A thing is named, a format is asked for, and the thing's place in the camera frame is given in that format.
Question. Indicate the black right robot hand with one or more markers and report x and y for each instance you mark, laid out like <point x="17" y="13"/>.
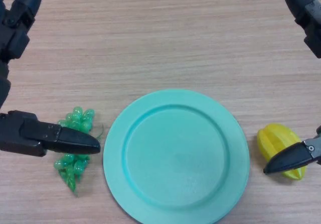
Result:
<point x="291" y="158"/>

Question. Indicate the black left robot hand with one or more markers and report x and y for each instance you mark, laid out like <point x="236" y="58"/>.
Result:
<point x="22" y="133"/>

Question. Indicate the green grapes bunch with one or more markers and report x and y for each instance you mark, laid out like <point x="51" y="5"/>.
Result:
<point x="80" y="116"/>

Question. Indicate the turquoise round plate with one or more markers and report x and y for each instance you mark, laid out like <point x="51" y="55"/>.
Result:
<point x="175" y="158"/>

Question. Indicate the yellow starfruit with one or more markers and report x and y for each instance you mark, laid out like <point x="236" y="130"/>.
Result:
<point x="273" y="138"/>

